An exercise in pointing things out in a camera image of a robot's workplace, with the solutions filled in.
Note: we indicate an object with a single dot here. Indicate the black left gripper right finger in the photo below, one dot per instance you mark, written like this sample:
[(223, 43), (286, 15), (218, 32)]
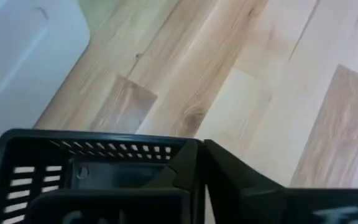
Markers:
[(244, 202)]

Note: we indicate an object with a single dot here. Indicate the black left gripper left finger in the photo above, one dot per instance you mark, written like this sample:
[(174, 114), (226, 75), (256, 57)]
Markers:
[(120, 205)]

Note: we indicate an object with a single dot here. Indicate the white plastic basket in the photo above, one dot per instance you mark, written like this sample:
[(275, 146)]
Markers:
[(17, 62)]

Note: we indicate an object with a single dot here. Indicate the black plastic basket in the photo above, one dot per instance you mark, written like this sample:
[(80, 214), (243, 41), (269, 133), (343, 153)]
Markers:
[(89, 136)]

